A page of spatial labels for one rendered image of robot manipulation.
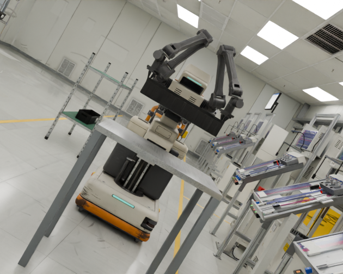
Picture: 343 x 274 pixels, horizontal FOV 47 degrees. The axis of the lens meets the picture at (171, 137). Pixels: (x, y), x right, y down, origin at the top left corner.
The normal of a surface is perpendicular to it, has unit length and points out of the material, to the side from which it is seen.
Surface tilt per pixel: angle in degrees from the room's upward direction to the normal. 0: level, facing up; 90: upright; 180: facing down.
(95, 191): 90
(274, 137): 90
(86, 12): 90
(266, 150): 90
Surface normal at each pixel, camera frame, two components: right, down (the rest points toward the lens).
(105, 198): 0.03, 0.11
